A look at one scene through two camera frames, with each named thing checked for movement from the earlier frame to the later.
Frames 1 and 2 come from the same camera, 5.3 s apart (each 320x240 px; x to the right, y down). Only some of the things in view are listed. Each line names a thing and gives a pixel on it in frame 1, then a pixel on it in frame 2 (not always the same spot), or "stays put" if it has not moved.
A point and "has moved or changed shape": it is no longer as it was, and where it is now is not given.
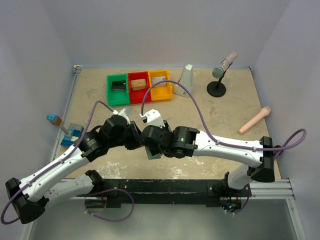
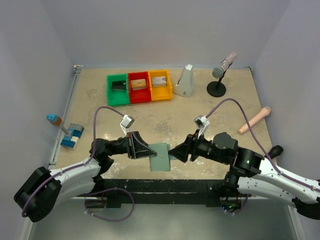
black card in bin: x=119 y=86 stays put
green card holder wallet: x=152 y=157 has moved or changed shape
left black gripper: x=133 y=128 to x=136 y=148
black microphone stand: x=216 y=89 stays put
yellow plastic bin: x=161 y=93 stays put
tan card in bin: x=137 y=84 stays put
